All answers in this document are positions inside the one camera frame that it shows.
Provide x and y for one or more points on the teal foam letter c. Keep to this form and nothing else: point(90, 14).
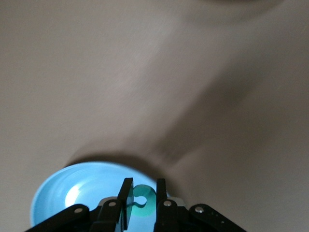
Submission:
point(147, 193)

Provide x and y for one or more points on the brown table cover sheet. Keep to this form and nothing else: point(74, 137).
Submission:
point(96, 72)

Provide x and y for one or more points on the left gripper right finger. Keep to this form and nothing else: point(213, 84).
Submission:
point(166, 215)

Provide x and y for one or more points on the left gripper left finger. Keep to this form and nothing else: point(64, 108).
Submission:
point(120, 210)

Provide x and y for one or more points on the blue plate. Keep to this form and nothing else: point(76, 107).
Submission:
point(84, 176)

